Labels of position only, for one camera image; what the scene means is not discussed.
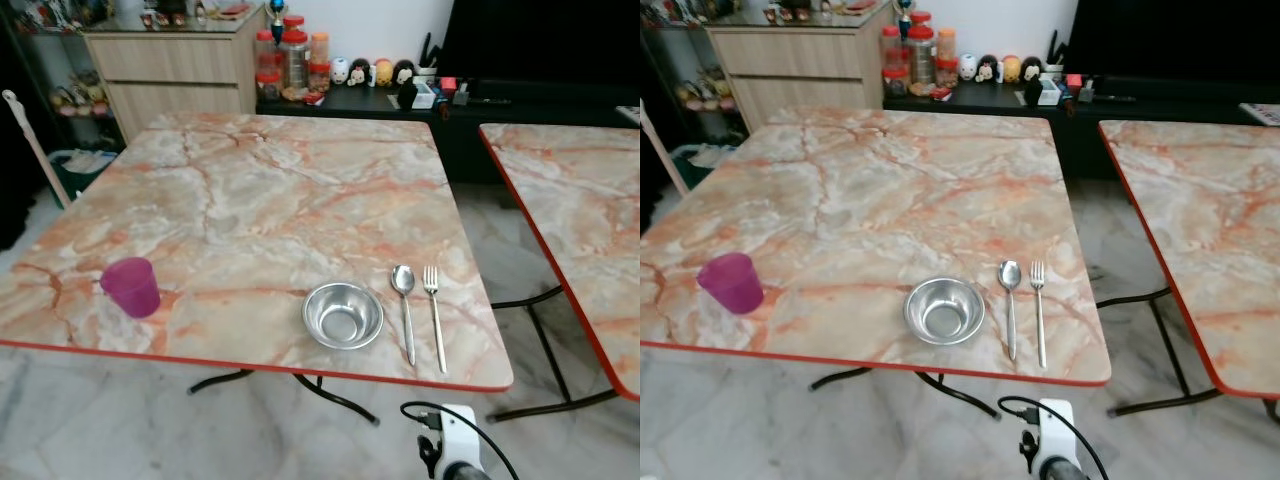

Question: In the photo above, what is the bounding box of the small steel bowl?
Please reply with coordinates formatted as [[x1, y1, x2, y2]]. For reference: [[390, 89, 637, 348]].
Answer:
[[302, 282, 385, 351], [903, 277, 987, 347]]

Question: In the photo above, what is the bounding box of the steel fork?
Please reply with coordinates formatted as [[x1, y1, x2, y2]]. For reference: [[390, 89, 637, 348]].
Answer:
[[1029, 261, 1049, 370], [423, 265, 448, 375]]

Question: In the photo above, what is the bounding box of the steel spoon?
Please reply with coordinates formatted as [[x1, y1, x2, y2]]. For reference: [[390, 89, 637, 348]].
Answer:
[[391, 264, 417, 367], [998, 259, 1024, 362]]

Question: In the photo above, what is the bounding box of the marble top folding table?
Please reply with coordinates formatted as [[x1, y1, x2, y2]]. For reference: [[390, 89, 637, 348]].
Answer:
[[478, 123, 641, 423], [640, 105, 1113, 419], [1098, 120, 1280, 423], [0, 112, 515, 426]]

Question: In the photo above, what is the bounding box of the purple plastic cup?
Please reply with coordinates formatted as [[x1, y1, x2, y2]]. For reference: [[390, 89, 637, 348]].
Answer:
[[99, 257, 162, 319], [697, 252, 765, 316]]

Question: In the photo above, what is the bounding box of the large red lid jar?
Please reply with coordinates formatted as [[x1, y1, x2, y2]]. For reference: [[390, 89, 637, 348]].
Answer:
[[279, 30, 310, 99], [905, 26, 937, 93]]

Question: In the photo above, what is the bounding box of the black television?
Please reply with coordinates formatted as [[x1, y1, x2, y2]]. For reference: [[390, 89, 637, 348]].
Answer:
[[1063, 0, 1280, 83], [438, 0, 641, 87]]

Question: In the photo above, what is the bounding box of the glass display shelf unit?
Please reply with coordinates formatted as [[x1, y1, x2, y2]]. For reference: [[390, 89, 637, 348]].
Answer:
[[640, 0, 746, 146], [0, 0, 126, 151]]

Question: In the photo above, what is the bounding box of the green plastic basket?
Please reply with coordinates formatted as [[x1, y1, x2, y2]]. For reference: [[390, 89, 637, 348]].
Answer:
[[48, 148, 119, 204]]

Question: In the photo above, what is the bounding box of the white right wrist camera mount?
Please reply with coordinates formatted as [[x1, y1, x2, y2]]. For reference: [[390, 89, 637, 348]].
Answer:
[[438, 404, 481, 473], [1037, 399, 1088, 473]]

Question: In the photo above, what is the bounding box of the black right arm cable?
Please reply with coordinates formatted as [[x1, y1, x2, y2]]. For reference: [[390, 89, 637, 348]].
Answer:
[[400, 400, 521, 480], [997, 396, 1111, 480]]

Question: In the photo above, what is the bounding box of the white stick handle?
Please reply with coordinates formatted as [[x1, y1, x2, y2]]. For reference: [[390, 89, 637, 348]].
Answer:
[[640, 100, 691, 198], [2, 90, 73, 208]]

